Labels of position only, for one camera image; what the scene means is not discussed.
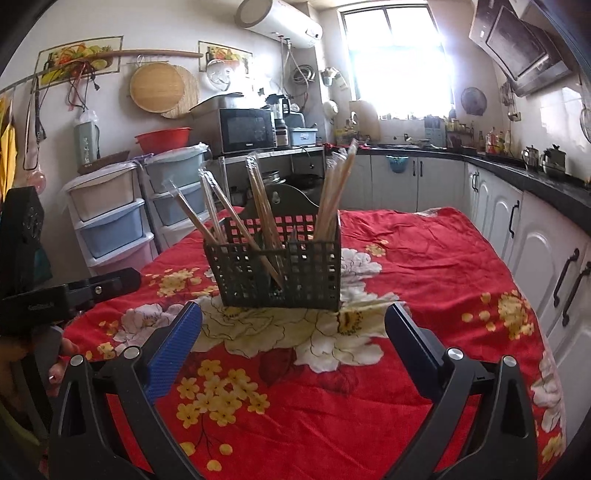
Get red plastic basin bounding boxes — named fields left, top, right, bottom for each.
left=134, top=127, right=191, bottom=154

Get plastic drawer tower left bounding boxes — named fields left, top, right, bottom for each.
left=62, top=162, right=157, bottom=275

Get chopsticks pair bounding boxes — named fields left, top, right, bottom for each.
left=199, top=169, right=283, bottom=287

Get black countertop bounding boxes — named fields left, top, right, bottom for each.
left=358, top=146, right=591, bottom=235

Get red floral cloth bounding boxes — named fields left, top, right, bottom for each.
left=66, top=208, right=566, bottom=479

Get black microwave oven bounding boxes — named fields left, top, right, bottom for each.
left=190, top=108, right=276, bottom=158

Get hanging metal ladles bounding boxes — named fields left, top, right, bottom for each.
left=579, top=87, right=591, bottom=143

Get white water heater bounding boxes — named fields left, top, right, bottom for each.
left=235, top=0, right=322, bottom=49

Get left hand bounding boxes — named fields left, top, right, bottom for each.
left=46, top=338, right=80, bottom=397

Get black range hood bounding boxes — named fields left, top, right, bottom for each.
left=469, top=0, right=572, bottom=97

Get plastic drawer tower right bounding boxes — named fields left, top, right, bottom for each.
left=138, top=143, right=211, bottom=252

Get round bamboo board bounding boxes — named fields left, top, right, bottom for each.
left=129, top=62, right=199, bottom=119

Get plastic drawer tower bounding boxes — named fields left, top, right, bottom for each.
left=62, top=162, right=157, bottom=275
left=138, top=143, right=211, bottom=252

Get white lower kitchen cabinets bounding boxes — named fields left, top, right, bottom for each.
left=325, top=155, right=590, bottom=451

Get black plastic utensil basket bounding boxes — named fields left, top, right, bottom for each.
left=204, top=184, right=342, bottom=311

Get metal kettle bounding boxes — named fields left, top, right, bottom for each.
left=541, top=144, right=566, bottom=179

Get metal shelf rack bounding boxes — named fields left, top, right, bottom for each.
left=204, top=146, right=325, bottom=206

